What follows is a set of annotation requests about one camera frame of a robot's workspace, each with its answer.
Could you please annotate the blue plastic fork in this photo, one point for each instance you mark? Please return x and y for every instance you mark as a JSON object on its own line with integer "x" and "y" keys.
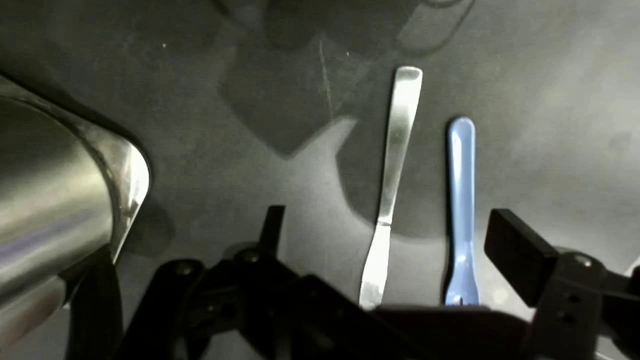
{"x": 460, "y": 201}

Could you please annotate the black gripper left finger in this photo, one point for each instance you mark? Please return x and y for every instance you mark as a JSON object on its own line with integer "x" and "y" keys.
{"x": 267, "y": 312}

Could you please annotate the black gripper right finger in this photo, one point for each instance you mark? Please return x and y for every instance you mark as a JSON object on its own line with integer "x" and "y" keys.
{"x": 573, "y": 301}

